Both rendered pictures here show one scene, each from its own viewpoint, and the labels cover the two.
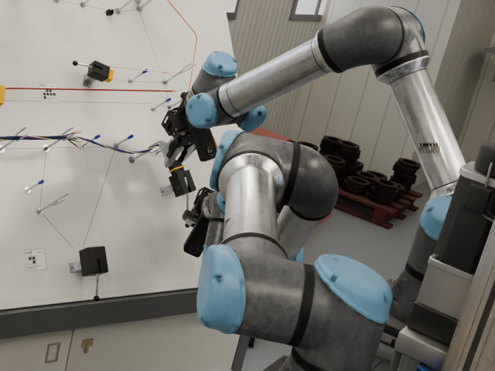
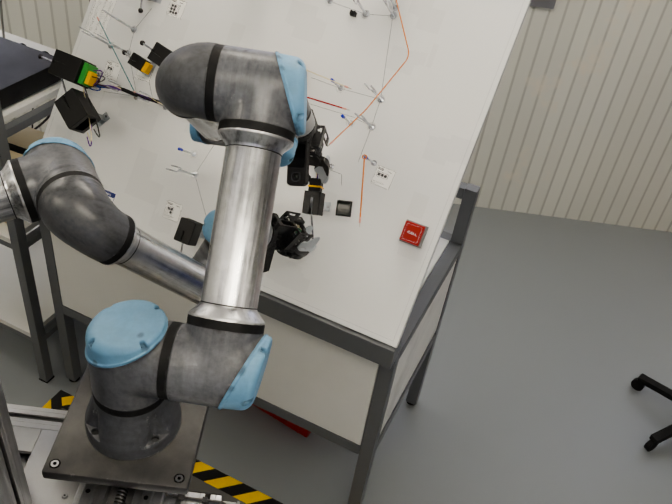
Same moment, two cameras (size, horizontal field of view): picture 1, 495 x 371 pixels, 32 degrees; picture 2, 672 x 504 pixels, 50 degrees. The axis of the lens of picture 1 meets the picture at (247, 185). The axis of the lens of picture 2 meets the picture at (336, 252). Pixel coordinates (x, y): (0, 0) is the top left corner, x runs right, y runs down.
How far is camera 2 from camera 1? 190 cm
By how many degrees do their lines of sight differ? 57
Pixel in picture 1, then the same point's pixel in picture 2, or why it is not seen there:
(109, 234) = not seen: hidden behind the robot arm
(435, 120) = (220, 216)
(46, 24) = (283, 14)
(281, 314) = not seen: outside the picture
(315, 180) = (46, 214)
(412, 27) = (247, 85)
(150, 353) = (275, 343)
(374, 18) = (174, 57)
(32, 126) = not seen: hidden behind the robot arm
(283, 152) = (46, 174)
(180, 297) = (280, 307)
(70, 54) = (292, 47)
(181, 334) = (305, 344)
